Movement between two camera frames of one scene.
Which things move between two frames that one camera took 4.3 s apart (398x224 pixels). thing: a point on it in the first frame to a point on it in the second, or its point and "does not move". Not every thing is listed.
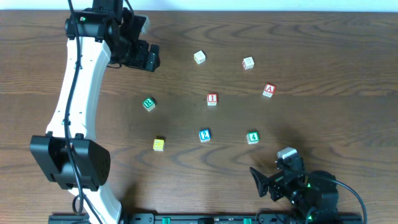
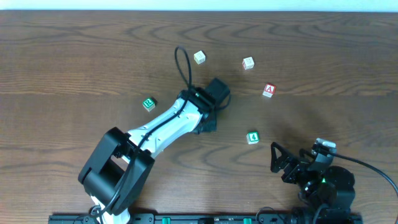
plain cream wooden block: (199, 57) does not move
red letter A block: (270, 90) does not move
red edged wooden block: (248, 63) does not move
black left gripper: (144, 56) to (208, 125)
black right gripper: (273, 183) to (292, 168)
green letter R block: (148, 103) does not move
